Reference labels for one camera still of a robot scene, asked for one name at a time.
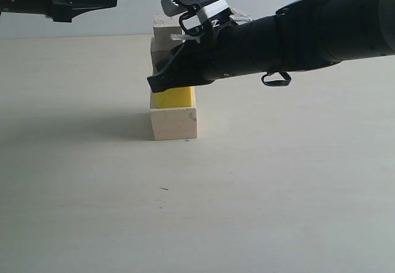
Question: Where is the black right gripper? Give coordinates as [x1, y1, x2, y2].
[147, 18, 286, 93]

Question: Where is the yellow cube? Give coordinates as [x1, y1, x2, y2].
[152, 86, 194, 109]

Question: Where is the medium wooden cube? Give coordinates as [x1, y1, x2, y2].
[150, 36, 183, 74]

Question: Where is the small wooden cube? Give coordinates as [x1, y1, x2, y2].
[152, 12, 186, 51]

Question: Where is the large pale wooden cube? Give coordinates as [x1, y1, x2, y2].
[150, 91, 198, 141]

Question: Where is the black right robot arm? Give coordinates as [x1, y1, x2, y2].
[148, 0, 394, 93]

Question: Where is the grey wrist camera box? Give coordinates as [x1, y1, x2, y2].
[160, 0, 230, 36]

